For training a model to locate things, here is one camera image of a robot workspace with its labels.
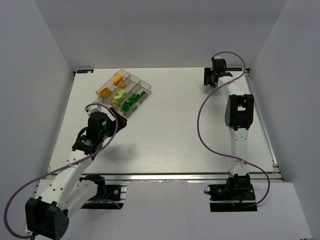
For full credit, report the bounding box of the orange round printed lego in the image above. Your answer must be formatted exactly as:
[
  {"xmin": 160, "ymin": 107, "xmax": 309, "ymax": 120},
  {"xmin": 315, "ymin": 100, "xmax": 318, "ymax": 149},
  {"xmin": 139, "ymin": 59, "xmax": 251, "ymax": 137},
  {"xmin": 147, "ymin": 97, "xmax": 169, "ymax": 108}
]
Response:
[{"xmin": 100, "ymin": 87, "xmax": 112, "ymax": 98}]

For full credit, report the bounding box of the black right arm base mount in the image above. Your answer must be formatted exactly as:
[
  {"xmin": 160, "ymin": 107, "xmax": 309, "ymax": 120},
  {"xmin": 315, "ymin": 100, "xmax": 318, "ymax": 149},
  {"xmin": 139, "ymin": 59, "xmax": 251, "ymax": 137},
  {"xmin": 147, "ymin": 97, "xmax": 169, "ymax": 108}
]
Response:
[{"xmin": 203, "ymin": 173, "xmax": 258, "ymax": 213}]

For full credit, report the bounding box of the blue left corner label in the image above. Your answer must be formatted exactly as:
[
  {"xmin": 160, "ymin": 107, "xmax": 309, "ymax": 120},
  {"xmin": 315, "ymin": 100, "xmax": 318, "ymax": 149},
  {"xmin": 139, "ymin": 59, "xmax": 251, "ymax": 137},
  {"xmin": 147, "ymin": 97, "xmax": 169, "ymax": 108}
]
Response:
[{"xmin": 76, "ymin": 69, "xmax": 94, "ymax": 74}]

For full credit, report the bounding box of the green upturned 2x3 lego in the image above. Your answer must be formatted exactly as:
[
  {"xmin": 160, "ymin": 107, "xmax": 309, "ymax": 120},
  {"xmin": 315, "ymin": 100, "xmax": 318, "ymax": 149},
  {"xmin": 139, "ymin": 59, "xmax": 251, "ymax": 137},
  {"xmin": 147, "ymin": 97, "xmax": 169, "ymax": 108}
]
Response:
[{"xmin": 122, "ymin": 101, "xmax": 131, "ymax": 112}]

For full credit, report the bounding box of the clear three-compartment organizer tray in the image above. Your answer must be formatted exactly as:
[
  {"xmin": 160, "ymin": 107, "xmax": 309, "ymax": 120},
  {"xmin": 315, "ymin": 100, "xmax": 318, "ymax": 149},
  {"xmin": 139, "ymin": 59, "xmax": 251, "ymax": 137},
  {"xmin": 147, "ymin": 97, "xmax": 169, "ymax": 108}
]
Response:
[{"xmin": 96, "ymin": 69, "xmax": 152, "ymax": 118}]

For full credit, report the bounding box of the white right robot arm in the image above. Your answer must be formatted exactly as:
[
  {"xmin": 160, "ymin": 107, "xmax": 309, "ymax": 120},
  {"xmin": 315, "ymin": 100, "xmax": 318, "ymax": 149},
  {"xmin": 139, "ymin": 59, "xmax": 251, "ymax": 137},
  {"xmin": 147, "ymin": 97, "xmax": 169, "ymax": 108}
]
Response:
[{"xmin": 203, "ymin": 56, "xmax": 254, "ymax": 178}]

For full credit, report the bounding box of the pale green small lego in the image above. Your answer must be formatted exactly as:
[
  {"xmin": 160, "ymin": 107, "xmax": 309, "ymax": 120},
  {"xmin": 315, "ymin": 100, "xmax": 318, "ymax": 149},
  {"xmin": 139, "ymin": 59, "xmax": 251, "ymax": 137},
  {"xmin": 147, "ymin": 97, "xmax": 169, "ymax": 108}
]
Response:
[{"xmin": 114, "ymin": 95, "xmax": 122, "ymax": 101}]

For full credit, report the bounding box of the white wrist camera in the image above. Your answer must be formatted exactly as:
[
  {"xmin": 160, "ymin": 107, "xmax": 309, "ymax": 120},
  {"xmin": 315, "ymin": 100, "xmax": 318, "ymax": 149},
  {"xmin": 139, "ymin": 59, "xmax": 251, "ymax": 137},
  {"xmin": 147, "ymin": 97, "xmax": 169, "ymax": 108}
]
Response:
[
  {"xmin": 211, "ymin": 56, "xmax": 225, "ymax": 62},
  {"xmin": 85, "ymin": 104, "xmax": 103, "ymax": 117}
]

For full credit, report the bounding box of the green 2x4 lego plate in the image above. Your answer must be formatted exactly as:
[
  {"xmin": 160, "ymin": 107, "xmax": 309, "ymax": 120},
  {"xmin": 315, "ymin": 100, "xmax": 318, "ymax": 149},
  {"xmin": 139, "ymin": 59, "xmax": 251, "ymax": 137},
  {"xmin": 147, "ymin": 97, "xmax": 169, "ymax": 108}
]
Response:
[{"xmin": 124, "ymin": 107, "xmax": 137, "ymax": 118}]

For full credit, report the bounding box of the orange long lego brick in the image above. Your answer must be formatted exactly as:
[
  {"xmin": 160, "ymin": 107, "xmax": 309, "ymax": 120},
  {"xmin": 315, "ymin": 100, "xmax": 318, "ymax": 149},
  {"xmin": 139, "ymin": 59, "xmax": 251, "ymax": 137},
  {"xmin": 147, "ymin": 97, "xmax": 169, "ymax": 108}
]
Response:
[{"xmin": 113, "ymin": 75, "xmax": 124, "ymax": 86}]

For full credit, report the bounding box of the blue right corner label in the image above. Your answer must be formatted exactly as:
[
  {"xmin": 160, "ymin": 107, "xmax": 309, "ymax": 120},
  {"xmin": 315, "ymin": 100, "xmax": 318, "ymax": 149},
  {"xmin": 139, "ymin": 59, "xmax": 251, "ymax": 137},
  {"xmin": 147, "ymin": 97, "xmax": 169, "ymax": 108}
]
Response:
[{"xmin": 225, "ymin": 67, "xmax": 243, "ymax": 72}]

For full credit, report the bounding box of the green 2x4 lego brick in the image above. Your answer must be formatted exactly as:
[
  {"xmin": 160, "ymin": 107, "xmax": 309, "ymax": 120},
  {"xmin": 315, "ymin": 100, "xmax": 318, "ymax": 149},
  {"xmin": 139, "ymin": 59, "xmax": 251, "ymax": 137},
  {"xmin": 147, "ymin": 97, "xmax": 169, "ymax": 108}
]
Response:
[{"xmin": 128, "ymin": 101, "xmax": 137, "ymax": 108}]

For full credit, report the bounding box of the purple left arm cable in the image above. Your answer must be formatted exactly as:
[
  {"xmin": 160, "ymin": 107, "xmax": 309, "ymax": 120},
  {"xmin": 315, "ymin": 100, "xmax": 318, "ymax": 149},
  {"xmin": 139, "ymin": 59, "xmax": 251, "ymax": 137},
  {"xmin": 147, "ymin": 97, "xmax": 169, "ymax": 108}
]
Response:
[{"xmin": 3, "ymin": 104, "xmax": 120, "ymax": 238}]

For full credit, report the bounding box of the blue corner label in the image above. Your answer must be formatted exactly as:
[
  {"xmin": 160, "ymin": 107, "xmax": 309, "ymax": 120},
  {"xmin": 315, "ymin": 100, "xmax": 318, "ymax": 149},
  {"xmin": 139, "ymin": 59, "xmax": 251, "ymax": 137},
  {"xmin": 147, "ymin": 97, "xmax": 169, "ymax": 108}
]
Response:
[
  {"xmin": 76, "ymin": 69, "xmax": 94, "ymax": 74},
  {"xmin": 225, "ymin": 67, "xmax": 243, "ymax": 72}
]

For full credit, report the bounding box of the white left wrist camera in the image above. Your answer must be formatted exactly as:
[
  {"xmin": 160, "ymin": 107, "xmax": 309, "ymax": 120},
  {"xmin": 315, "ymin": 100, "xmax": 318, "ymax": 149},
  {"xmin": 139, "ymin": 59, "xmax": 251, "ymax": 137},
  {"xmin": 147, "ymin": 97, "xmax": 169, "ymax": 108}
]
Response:
[{"xmin": 85, "ymin": 104, "xmax": 103, "ymax": 117}]

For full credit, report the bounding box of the lime green 2x2 lego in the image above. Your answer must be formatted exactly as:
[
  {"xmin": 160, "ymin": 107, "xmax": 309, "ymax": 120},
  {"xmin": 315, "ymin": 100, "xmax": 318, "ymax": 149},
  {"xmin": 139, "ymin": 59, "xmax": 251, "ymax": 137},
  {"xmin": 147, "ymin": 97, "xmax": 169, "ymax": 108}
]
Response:
[{"xmin": 113, "ymin": 99, "xmax": 122, "ymax": 106}]

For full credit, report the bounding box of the pale green 2x2 lego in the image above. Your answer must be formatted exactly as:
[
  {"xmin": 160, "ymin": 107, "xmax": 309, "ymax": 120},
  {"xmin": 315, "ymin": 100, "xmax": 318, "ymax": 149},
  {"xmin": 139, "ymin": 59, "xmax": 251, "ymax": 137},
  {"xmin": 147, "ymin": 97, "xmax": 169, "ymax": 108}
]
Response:
[{"xmin": 117, "ymin": 89, "xmax": 127, "ymax": 97}]

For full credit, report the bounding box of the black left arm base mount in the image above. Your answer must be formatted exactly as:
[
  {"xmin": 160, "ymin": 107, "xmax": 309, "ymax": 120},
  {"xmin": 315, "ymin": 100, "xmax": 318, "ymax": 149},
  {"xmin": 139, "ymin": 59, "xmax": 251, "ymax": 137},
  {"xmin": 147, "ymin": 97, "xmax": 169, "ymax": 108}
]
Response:
[{"xmin": 77, "ymin": 174, "xmax": 127, "ymax": 210}]

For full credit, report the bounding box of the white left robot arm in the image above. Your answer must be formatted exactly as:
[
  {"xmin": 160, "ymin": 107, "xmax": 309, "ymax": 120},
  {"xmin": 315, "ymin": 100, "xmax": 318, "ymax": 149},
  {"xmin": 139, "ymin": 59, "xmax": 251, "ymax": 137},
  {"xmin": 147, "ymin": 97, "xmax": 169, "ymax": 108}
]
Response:
[{"xmin": 25, "ymin": 103, "xmax": 127, "ymax": 240}]

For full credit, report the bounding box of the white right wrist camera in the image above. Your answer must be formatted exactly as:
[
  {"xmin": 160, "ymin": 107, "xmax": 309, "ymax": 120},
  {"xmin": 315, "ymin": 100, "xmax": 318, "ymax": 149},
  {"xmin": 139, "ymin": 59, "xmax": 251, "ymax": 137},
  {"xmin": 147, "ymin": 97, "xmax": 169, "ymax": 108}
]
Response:
[{"xmin": 211, "ymin": 56, "xmax": 225, "ymax": 62}]

